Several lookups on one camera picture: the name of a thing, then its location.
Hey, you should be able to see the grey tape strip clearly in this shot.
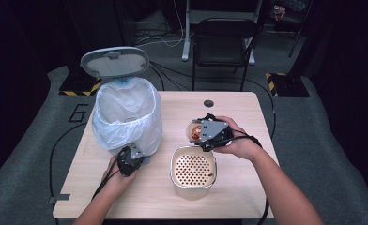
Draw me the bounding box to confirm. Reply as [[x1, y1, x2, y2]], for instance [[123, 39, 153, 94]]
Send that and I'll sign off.
[[48, 193, 71, 204]]

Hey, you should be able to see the dark cabinet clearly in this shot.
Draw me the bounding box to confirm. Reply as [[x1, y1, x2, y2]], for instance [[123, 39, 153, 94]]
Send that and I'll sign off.
[[63, 0, 133, 72]]

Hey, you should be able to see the blue-grey pedal trash can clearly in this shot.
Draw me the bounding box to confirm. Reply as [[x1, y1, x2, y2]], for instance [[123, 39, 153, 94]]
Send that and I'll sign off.
[[80, 46, 151, 166]]

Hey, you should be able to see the person's left hand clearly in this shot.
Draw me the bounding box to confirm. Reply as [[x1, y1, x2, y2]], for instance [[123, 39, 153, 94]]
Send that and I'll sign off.
[[101, 154, 138, 197]]

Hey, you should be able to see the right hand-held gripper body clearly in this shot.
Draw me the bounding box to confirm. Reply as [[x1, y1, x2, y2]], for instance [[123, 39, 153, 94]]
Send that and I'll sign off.
[[200, 113, 235, 153]]

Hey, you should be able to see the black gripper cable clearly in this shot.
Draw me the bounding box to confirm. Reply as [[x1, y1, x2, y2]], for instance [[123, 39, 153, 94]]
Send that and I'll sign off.
[[92, 158, 121, 201], [218, 128, 270, 225]]

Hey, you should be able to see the metal bin with perforated strainer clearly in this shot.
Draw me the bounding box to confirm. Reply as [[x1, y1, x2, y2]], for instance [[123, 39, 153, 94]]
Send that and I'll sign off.
[[169, 144, 218, 201]]

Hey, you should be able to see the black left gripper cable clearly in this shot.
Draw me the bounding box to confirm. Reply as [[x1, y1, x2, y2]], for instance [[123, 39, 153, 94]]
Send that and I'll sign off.
[[92, 158, 121, 201]]

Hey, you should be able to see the white plastic trash bag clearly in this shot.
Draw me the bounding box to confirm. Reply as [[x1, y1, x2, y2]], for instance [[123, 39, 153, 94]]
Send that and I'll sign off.
[[91, 77, 163, 157]]

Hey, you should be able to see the black folding chair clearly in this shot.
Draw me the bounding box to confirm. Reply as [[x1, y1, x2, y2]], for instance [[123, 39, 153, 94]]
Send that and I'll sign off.
[[191, 18, 259, 92]]

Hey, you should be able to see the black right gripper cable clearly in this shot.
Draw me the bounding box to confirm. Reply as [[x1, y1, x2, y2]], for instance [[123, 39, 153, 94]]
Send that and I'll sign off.
[[218, 128, 270, 225]]

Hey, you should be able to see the white metal desk frame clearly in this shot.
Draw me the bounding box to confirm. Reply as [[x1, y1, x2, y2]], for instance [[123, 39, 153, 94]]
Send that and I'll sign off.
[[181, 0, 265, 66]]

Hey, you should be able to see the white floor cable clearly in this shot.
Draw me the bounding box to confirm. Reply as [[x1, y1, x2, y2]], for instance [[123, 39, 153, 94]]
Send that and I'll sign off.
[[131, 0, 186, 50]]

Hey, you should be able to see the clear plastic cup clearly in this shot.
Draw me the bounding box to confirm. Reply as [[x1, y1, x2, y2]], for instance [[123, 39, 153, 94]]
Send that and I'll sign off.
[[186, 120, 205, 144]]

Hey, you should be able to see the hazard-striped black stand base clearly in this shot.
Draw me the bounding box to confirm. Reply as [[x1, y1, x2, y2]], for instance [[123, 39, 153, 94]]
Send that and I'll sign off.
[[265, 72, 311, 98], [58, 71, 103, 97]]

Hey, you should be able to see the person's right hand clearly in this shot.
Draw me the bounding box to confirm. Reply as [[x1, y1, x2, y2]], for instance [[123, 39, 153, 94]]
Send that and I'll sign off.
[[212, 115, 265, 162]]

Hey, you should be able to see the black floor cable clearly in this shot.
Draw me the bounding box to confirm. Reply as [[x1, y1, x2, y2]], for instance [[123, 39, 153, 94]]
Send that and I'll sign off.
[[244, 77, 277, 139], [147, 59, 193, 92]]

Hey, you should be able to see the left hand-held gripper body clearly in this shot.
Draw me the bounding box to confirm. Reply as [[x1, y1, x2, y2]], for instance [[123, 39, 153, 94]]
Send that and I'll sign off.
[[115, 144, 145, 177]]

